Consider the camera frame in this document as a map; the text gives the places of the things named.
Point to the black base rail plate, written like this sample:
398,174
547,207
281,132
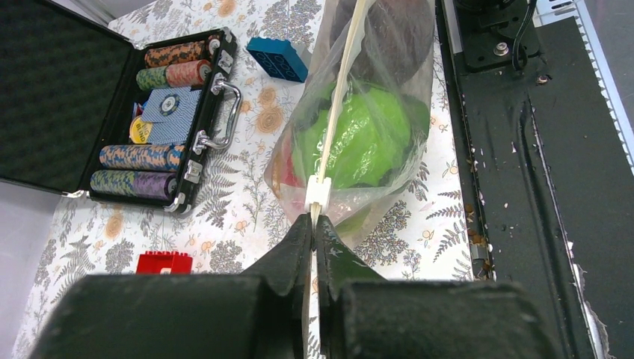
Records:
541,95

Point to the blue playing card deck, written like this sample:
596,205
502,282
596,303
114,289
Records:
171,112

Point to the red lego brick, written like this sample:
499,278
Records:
164,262

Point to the green watermelon toy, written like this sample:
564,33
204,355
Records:
377,132

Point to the blue lego brick near case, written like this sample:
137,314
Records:
281,59

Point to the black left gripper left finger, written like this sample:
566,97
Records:
261,312

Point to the black poker chip case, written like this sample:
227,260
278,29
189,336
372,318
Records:
68,88

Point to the dark purple plum toy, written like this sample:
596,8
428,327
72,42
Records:
398,38

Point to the clear zip top bag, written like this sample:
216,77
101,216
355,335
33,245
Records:
354,212

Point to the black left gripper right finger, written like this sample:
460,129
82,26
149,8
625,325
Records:
364,315

